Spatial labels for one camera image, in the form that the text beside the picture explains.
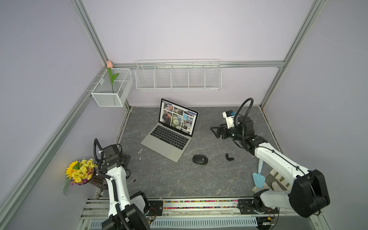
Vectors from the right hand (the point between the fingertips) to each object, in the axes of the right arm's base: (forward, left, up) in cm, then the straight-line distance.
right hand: (215, 126), depth 82 cm
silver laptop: (+12, +25, -19) cm, 34 cm away
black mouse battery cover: (-11, -11, -21) cm, 26 cm away
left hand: (-19, +52, -12) cm, 57 cm away
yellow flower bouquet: (-28, +63, +4) cm, 69 cm away
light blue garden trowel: (-24, -25, -21) cm, 40 cm away
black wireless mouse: (-12, +9, -19) cm, 24 cm away
